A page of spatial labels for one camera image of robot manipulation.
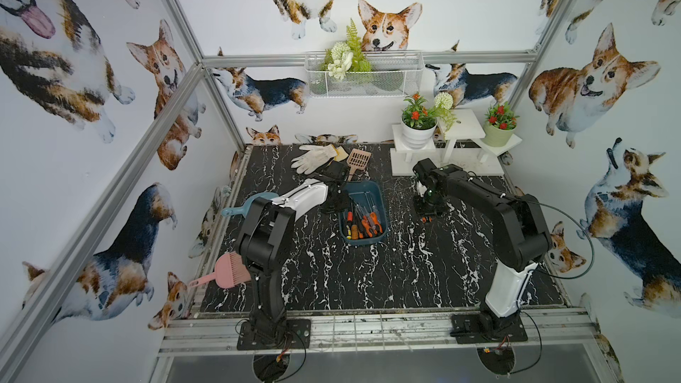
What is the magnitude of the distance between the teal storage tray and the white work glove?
19cm

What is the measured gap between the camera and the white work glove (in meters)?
1.12

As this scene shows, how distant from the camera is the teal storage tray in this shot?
91cm
